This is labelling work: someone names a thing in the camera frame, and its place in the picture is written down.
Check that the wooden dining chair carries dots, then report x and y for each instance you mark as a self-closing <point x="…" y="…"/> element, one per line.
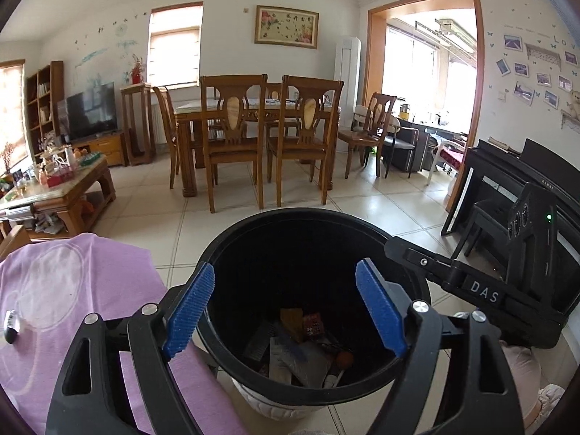
<point x="307" y="129"/>
<point x="233" y="126"/>

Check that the wooden dining chair far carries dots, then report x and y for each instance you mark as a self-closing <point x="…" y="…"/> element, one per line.
<point x="307" y="129"/>

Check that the black piano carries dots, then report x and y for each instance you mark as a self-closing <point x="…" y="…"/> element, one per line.
<point x="489" y="169"/>

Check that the tall wooden plant stand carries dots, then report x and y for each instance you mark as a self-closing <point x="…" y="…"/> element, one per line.
<point x="136" y="102"/>

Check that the wooden dining table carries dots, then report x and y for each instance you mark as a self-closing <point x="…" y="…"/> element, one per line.
<point x="190" y="138"/>

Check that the wooden bookshelf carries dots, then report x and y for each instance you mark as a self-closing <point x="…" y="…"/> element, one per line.
<point x="44" y="91"/>

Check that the framed floral picture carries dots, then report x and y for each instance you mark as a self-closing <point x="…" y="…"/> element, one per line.
<point x="286" y="26"/>

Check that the red drink carton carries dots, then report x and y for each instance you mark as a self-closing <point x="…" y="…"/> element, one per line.
<point x="313" y="325"/>

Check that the wooden chair by doorway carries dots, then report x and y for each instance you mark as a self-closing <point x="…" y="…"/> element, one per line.
<point x="378" y="124"/>

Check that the wooden coffee table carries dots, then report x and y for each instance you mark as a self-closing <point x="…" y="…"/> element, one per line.
<point x="64" y="211"/>

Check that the black trash bin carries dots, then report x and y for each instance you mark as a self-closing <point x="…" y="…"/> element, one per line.
<point x="273" y="268"/>

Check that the white air conditioner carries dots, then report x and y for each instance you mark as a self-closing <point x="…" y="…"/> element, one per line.
<point x="347" y="68"/>

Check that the purple tablecloth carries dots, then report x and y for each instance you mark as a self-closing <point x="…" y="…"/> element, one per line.
<point x="53" y="287"/>

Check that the wooden dining chair near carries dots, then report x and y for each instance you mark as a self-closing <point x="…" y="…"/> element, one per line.
<point x="233" y="126"/>

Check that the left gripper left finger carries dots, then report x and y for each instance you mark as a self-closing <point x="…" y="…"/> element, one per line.
<point x="90" y="395"/>

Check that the black television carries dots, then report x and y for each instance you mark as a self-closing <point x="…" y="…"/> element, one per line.
<point x="92" y="112"/>

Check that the wooden tv cabinet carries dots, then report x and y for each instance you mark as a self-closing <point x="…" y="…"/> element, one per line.
<point x="111" y="146"/>

